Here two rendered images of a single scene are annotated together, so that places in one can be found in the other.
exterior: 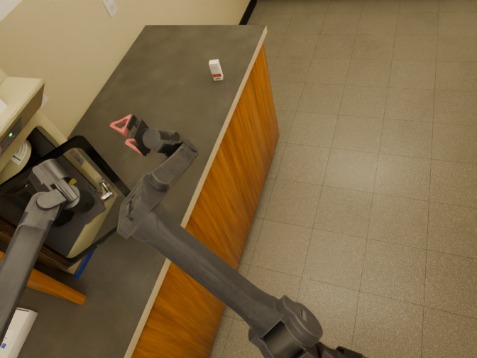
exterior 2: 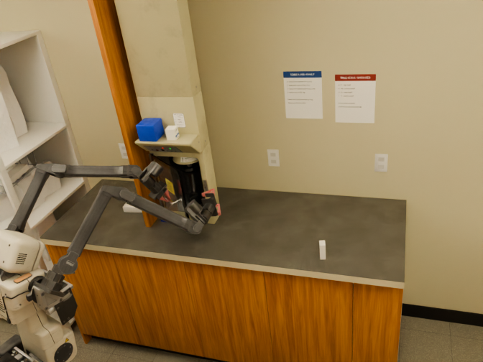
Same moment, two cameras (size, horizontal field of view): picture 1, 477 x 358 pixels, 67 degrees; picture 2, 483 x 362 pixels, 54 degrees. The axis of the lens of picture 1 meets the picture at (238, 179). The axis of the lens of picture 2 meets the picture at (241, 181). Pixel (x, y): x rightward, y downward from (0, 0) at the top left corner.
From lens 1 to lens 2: 1.91 m
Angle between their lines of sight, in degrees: 58
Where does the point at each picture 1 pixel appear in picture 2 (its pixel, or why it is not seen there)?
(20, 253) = (111, 169)
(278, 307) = (72, 251)
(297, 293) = not seen: outside the picture
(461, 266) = not seen: outside the picture
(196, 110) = (284, 248)
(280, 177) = not seen: outside the picture
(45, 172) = (152, 166)
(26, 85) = (187, 141)
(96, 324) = (134, 234)
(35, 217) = (126, 169)
